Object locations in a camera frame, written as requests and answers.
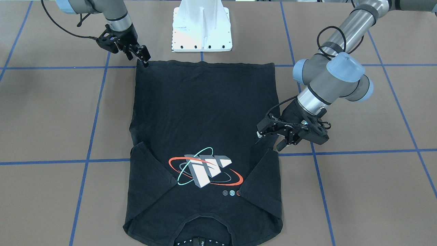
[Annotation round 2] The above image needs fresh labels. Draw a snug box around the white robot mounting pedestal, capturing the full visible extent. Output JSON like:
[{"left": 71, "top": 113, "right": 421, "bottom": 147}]
[{"left": 171, "top": 0, "right": 233, "bottom": 52}]

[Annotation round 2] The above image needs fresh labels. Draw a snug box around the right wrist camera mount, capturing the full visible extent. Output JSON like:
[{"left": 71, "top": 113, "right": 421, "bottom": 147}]
[{"left": 96, "top": 29, "right": 119, "bottom": 54}]

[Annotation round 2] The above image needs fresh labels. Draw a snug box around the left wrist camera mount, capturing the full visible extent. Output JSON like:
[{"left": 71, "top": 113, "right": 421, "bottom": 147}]
[{"left": 297, "top": 118, "right": 332, "bottom": 145}]

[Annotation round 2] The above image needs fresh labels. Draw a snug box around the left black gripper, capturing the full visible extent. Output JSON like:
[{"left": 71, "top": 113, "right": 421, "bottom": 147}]
[{"left": 256, "top": 99, "right": 321, "bottom": 152}]

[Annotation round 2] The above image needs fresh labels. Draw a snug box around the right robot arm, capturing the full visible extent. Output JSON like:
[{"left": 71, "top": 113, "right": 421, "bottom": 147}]
[{"left": 56, "top": 0, "right": 151, "bottom": 67}]

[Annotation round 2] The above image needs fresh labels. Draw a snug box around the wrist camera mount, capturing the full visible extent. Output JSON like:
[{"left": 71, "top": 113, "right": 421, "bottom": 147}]
[
  {"left": 297, "top": 118, "right": 332, "bottom": 145},
  {"left": 96, "top": 29, "right": 119, "bottom": 54}
]

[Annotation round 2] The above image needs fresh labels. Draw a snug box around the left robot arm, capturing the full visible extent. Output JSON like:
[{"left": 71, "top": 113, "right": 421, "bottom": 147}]
[{"left": 256, "top": 0, "right": 436, "bottom": 151}]

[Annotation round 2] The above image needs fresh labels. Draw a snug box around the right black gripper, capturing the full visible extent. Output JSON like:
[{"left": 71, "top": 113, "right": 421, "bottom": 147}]
[{"left": 113, "top": 26, "right": 151, "bottom": 67}]

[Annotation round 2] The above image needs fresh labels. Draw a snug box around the black printed t-shirt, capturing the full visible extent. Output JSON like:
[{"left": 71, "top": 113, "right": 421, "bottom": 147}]
[{"left": 123, "top": 60, "right": 283, "bottom": 246}]

